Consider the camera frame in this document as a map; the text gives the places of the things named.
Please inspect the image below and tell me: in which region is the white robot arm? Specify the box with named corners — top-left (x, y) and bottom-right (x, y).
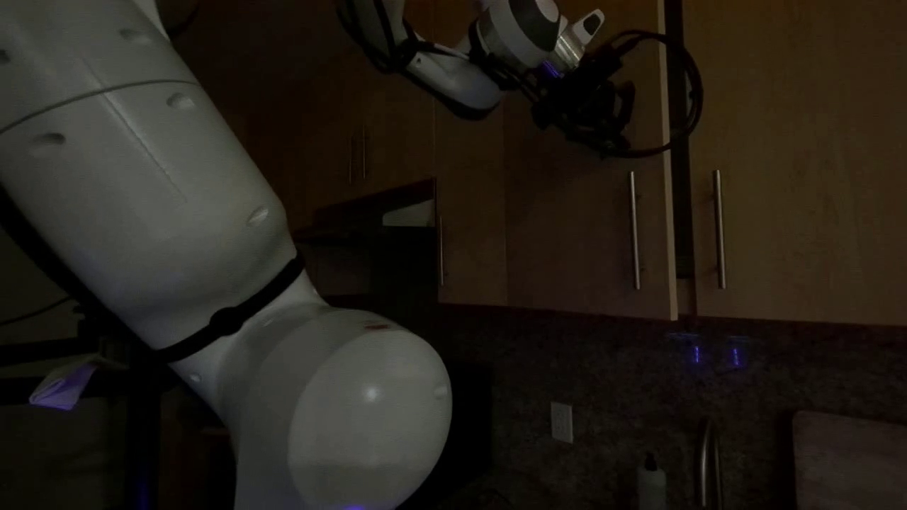
top-left (0, 0), bottom-right (453, 510)

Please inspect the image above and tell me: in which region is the metal cabinet handle right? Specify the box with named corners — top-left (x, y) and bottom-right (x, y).
top-left (711, 170), bottom-right (729, 288)

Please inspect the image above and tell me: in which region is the white soap dispenser bottle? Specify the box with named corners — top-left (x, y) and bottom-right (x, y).
top-left (636, 453), bottom-right (670, 510)

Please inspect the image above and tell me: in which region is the white wall outlet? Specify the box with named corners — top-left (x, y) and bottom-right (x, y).
top-left (551, 401), bottom-right (576, 443)

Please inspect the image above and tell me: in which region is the metal cabinet handle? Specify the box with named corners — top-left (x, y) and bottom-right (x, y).
top-left (711, 170), bottom-right (729, 288)
top-left (626, 170), bottom-right (644, 290)

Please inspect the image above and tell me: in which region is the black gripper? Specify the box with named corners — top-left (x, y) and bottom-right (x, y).
top-left (529, 57), bottom-right (636, 152)

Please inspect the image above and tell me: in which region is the wooden cabinet door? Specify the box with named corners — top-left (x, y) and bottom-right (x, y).
top-left (682, 0), bottom-right (907, 326)
top-left (434, 0), bottom-right (681, 323)

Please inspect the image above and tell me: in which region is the metal cabinet handle left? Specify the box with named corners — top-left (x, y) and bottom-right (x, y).
top-left (626, 170), bottom-right (644, 290)

